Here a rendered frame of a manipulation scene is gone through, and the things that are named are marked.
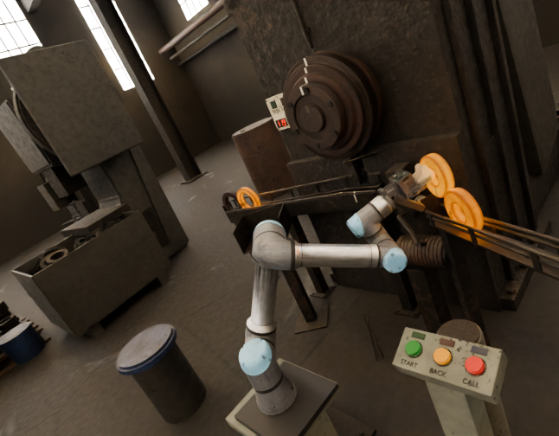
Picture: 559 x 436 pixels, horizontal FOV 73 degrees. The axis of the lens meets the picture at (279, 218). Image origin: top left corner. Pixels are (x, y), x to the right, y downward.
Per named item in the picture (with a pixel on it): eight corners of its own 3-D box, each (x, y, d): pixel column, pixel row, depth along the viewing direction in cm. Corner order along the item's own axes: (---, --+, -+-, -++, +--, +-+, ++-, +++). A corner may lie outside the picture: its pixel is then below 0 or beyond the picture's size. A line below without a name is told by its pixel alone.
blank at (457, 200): (446, 195, 132) (438, 198, 132) (464, 181, 117) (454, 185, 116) (470, 234, 128) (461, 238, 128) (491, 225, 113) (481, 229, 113)
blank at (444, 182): (422, 151, 136) (414, 155, 136) (447, 153, 121) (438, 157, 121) (434, 190, 140) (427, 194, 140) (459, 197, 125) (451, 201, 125)
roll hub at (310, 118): (307, 149, 177) (285, 92, 168) (356, 139, 156) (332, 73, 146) (300, 154, 174) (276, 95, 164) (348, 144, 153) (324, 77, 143)
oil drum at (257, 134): (279, 180, 532) (253, 120, 502) (310, 176, 488) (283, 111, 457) (251, 201, 499) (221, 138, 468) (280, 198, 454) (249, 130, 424)
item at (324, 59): (312, 160, 193) (277, 70, 177) (394, 146, 158) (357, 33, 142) (305, 165, 190) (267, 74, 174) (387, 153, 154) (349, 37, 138)
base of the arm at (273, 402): (276, 421, 128) (265, 401, 125) (251, 405, 140) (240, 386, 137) (304, 388, 136) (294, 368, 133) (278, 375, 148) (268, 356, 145)
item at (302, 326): (290, 313, 237) (241, 216, 213) (330, 304, 229) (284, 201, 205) (285, 336, 219) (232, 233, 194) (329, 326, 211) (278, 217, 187)
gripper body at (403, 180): (412, 171, 124) (383, 194, 125) (424, 190, 127) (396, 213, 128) (401, 167, 131) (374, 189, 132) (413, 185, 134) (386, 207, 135)
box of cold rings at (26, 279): (143, 268, 433) (105, 209, 406) (179, 273, 374) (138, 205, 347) (57, 331, 370) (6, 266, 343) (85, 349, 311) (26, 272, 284)
